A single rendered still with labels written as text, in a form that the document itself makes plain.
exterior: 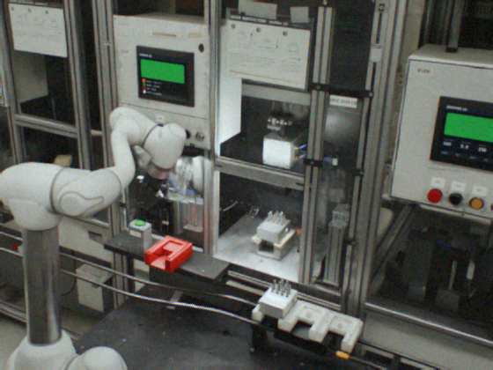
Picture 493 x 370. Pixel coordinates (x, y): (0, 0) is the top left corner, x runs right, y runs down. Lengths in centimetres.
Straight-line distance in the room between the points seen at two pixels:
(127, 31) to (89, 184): 83
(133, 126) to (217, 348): 89
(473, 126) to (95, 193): 108
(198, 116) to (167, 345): 87
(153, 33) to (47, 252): 90
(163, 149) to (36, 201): 59
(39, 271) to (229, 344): 85
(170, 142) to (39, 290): 67
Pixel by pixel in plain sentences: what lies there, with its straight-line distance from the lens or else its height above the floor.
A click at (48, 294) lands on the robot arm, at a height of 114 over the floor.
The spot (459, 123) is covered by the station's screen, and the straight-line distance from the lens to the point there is 179.
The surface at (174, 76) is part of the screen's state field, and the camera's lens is 212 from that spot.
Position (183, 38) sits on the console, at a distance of 210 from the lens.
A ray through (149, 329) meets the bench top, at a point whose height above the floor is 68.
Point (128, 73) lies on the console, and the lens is 228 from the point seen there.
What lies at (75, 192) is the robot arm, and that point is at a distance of 156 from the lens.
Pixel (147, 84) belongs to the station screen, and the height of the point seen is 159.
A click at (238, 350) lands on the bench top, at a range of 225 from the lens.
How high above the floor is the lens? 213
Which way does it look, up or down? 23 degrees down
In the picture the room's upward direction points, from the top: 2 degrees clockwise
